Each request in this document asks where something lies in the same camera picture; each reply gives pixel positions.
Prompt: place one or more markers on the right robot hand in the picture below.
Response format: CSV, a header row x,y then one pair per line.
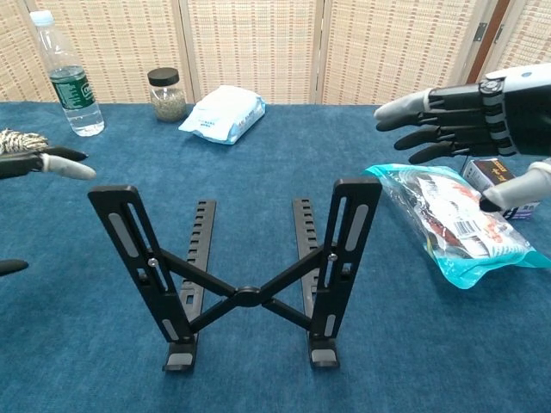
x,y
525,116

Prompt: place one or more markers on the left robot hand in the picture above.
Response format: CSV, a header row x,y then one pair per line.
x,y
60,165

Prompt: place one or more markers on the black folding laptop stand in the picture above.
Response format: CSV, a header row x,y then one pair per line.
x,y
246,297

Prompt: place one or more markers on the small black printed box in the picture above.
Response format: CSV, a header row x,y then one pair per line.
x,y
482,172

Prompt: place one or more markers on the clear water bottle green label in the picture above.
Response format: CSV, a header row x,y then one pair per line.
x,y
77,94

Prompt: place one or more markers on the metal screen hinge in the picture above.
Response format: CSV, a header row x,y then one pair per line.
x,y
480,32
499,34

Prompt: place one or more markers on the glass jar black lid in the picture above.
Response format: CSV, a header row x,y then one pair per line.
x,y
165,103

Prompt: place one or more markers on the teal clear snack bag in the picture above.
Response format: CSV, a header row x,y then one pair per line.
x,y
447,223

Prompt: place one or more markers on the white blue wet wipes pack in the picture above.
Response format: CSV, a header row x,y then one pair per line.
x,y
224,112

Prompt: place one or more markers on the blue table cloth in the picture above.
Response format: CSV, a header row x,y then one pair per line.
x,y
86,344

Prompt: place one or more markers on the bamboo folding screen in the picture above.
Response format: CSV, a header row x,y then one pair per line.
x,y
258,43

